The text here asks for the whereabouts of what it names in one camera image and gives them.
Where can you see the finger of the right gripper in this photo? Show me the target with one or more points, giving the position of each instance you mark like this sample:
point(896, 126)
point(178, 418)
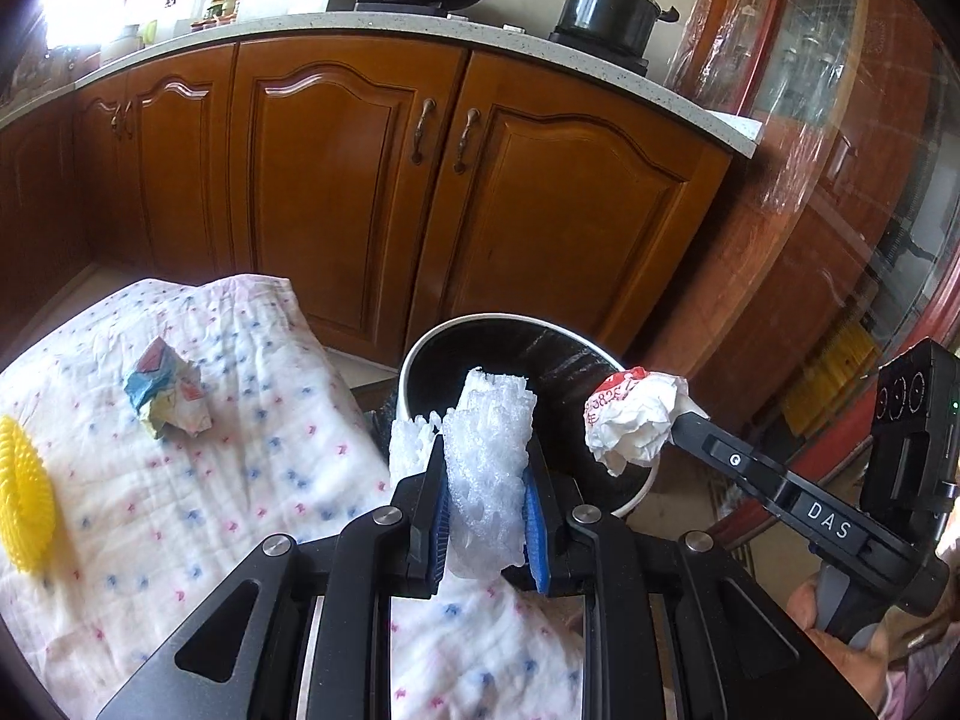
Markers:
point(834, 528)

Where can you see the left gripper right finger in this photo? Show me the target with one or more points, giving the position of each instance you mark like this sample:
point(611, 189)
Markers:
point(671, 628)

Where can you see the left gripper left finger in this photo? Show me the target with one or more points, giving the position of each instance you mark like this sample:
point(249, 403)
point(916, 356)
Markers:
point(302, 629)

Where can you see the white rimmed trash bin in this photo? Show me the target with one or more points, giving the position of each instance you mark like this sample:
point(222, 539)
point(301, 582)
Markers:
point(525, 389)

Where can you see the glass door display cabinet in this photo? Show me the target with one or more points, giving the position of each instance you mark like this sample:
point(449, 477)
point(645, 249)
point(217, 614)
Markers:
point(836, 245)

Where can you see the grey speckled countertop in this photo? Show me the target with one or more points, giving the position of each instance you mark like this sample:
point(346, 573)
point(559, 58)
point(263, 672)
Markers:
point(739, 134)

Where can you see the white foam fruit net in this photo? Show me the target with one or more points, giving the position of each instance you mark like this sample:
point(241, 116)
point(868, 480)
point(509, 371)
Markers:
point(485, 437)

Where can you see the white floral tablecloth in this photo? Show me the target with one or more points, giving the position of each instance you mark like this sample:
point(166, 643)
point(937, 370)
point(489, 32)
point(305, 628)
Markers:
point(148, 525)

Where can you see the black trash bag liner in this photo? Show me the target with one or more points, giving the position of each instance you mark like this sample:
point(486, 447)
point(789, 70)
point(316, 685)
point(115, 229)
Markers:
point(555, 382)

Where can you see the wooden kitchen base cabinets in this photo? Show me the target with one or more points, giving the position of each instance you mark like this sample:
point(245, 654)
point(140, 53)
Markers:
point(396, 182)

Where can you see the black gas stove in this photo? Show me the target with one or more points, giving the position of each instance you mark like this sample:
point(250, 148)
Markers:
point(486, 16)

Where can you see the person's right hand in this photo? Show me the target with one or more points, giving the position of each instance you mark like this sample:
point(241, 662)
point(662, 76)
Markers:
point(866, 670)

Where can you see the black cooking pot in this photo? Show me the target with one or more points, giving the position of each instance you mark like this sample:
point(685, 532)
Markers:
point(621, 26)

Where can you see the white paper ball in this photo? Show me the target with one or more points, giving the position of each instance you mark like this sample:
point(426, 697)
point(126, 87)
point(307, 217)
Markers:
point(630, 416)

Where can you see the crumpled colourful cartoon wrapper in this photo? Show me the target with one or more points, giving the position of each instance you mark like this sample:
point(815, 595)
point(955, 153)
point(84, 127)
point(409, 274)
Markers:
point(166, 392)

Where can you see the yellow foam fruit net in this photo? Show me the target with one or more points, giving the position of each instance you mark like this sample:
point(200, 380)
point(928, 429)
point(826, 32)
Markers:
point(27, 512)

